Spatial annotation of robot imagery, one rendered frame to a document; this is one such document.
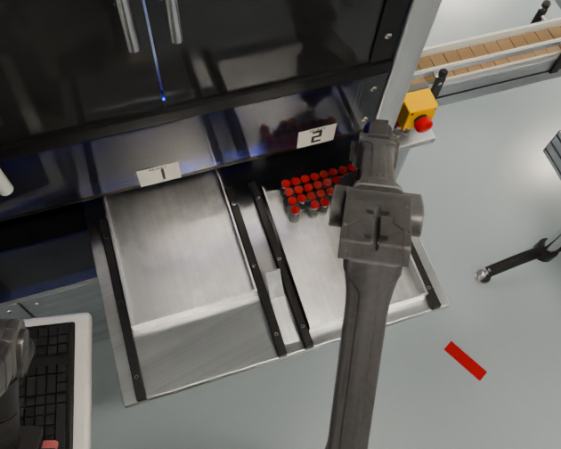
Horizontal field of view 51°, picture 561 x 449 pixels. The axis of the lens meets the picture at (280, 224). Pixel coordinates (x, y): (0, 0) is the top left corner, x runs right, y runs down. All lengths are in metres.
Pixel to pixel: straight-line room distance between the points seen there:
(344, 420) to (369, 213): 0.24
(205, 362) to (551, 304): 1.56
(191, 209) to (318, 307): 0.36
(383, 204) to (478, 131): 2.05
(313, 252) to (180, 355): 0.36
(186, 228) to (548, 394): 1.50
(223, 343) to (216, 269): 0.16
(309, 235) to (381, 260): 0.69
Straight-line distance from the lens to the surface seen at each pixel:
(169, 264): 1.28
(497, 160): 2.65
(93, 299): 1.74
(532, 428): 2.28
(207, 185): 1.36
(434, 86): 1.50
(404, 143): 1.47
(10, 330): 0.76
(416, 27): 1.12
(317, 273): 1.27
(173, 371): 1.21
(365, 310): 0.65
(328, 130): 1.26
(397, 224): 0.65
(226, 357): 1.21
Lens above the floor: 2.05
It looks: 64 degrees down
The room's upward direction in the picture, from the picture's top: 6 degrees clockwise
